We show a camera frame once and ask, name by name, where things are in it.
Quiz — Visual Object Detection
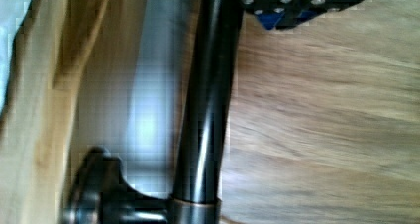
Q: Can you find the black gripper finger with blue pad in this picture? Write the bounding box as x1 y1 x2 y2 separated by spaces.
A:
239 0 365 30

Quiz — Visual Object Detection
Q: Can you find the light wooden drawer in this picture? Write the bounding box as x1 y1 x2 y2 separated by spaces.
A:
1 0 419 224

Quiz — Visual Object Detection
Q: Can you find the black metal drawer handle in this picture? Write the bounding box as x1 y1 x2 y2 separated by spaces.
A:
59 0 244 224

